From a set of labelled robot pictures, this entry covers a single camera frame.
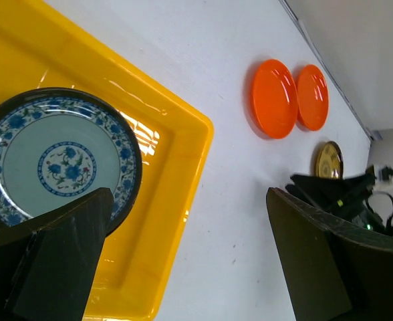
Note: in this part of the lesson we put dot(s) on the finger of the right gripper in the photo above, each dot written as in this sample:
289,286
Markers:
331,194

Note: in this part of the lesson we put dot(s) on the orange plate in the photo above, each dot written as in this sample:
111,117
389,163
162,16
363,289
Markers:
274,99
313,98

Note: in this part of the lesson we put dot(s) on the yellow patterned plate rear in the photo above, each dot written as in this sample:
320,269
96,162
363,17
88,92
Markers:
329,161

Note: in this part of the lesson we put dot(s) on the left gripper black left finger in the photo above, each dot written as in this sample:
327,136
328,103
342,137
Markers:
47,264

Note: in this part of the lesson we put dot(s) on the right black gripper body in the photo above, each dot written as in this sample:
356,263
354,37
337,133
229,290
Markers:
364,216

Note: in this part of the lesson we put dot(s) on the yellow plastic bin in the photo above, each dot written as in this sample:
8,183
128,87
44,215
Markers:
39,47

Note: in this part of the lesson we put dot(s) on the blue patterned plate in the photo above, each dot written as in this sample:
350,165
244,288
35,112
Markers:
59,144

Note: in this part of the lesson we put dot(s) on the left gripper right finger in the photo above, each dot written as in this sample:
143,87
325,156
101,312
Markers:
334,270

